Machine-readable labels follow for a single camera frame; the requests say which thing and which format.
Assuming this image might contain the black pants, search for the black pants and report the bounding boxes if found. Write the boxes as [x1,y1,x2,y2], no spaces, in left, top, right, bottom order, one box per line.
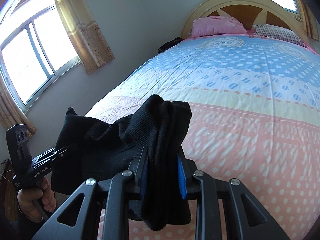
[52,95,191,231]

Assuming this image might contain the dark sleeved left forearm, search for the dark sleeved left forearm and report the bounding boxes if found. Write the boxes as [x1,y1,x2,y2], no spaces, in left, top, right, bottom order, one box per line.
[1,206,44,239]

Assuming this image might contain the dark clothing beside bed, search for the dark clothing beside bed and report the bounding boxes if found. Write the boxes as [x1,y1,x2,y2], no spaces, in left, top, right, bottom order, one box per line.
[157,37,183,54]

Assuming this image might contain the person's left hand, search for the person's left hand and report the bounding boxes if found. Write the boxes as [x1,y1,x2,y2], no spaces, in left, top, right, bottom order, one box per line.
[17,177,56,222]

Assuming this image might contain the yellow side curtain near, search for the yellow side curtain near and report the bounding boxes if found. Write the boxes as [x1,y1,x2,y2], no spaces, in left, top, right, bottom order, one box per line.
[0,77,37,139]

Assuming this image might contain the pink blue polka-dot bedsheet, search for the pink blue polka-dot bedsheet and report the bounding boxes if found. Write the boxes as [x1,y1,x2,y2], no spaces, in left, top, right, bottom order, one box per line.
[88,35,319,239]

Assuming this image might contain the side window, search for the side window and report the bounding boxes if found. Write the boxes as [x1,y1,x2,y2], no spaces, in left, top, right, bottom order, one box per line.
[1,0,80,112]

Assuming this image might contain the yellow side window curtain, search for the yellow side window curtain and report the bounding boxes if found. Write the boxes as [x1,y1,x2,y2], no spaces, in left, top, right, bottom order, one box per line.
[54,0,114,74]

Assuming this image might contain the pink pillow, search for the pink pillow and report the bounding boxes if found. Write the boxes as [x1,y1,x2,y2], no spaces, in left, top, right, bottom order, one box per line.
[191,16,247,37]

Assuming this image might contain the black white checked pillow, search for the black white checked pillow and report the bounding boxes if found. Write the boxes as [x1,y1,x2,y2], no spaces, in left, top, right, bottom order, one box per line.
[253,24,306,48]

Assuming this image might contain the cream and brown headboard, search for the cream and brown headboard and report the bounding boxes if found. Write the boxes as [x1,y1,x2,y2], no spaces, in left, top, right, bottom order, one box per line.
[181,0,310,44]

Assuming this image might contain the yellow curtain right of headboard window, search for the yellow curtain right of headboard window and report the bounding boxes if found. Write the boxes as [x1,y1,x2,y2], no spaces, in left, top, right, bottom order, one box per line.
[297,0,319,42]

